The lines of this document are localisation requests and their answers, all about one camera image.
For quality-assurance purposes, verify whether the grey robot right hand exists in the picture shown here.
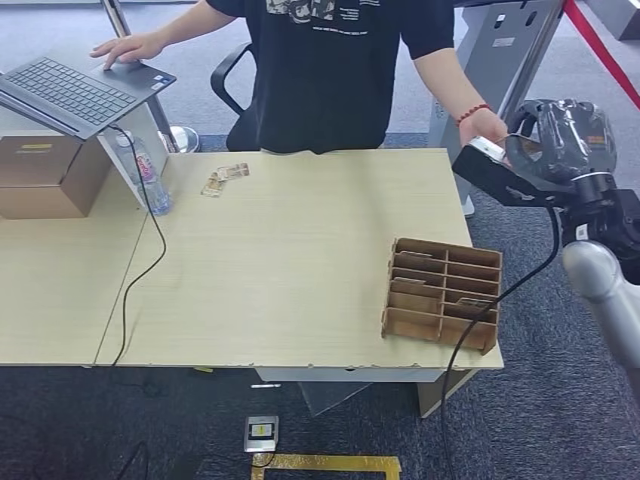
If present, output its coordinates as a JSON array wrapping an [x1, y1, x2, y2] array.
[[506, 99, 618, 187]]

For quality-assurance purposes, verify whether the person's right hand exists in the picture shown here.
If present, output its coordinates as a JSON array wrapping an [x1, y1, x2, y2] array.
[[90, 33, 164, 71]]

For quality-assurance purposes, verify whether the person's left hand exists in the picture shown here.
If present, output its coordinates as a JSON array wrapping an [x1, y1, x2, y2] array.
[[459, 107, 510, 150]]

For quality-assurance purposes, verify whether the printed card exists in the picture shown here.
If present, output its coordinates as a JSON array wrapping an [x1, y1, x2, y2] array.
[[201, 173, 227, 199], [217, 162, 250, 181]]

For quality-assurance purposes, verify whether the person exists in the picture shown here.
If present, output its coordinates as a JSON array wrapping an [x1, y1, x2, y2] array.
[[90, 0, 511, 157]]

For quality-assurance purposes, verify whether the brown wooden card organizer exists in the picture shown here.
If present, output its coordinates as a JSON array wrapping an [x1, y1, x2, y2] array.
[[381, 238, 503, 356]]

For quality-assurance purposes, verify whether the grey kiosk stand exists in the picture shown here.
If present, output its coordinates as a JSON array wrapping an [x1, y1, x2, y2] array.
[[429, 0, 568, 219]]

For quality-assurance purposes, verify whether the grey laptop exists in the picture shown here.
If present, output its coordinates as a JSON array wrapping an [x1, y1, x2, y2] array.
[[0, 56, 177, 142]]

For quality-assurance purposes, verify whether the red barrier belt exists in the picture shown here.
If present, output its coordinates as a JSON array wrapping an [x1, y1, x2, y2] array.
[[562, 0, 640, 113]]

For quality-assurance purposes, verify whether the chrome stanchion, white round base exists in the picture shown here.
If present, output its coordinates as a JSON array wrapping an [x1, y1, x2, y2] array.
[[494, 0, 568, 124]]

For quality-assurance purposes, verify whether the grey box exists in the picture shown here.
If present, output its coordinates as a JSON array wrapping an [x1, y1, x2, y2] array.
[[582, 0, 640, 42]]

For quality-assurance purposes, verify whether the clear plastic water bottle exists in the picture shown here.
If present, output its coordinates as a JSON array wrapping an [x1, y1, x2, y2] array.
[[115, 130, 172, 218]]

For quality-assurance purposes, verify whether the brown cardboard box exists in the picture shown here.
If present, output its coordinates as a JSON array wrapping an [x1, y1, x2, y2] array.
[[0, 134, 112, 221]]

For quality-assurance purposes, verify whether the black office chair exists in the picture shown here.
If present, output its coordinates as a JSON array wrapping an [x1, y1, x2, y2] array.
[[210, 41, 262, 152]]

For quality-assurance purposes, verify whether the beige desk leg panel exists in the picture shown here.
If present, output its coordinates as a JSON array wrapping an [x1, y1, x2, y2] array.
[[417, 368, 478, 419]]

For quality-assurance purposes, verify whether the grey desk underside panel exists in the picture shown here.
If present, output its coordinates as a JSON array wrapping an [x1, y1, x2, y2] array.
[[254, 367, 446, 419]]

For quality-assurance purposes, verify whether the silver floor socket box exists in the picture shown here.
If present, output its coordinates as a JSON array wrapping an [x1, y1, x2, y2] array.
[[243, 415, 280, 454]]

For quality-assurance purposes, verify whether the red bead bracelet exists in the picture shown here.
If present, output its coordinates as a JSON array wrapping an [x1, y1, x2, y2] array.
[[454, 102, 492, 127]]

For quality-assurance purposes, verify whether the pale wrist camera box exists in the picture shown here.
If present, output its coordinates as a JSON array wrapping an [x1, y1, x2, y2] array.
[[467, 135, 507, 164]]

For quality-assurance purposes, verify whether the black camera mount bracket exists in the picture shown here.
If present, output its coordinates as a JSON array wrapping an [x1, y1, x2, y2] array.
[[451, 142, 574, 210]]

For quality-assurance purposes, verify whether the black laptop power cable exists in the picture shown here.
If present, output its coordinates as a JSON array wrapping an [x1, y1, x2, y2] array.
[[107, 124, 168, 399]]

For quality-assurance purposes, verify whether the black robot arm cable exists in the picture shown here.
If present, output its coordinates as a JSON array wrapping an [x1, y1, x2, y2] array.
[[439, 205, 561, 480]]

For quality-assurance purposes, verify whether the yellow floor tape frame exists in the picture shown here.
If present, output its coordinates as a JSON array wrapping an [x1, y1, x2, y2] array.
[[250, 453, 402, 480]]

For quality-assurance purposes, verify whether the black floor cable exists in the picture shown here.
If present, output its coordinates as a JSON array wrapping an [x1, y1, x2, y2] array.
[[113, 439, 150, 480]]

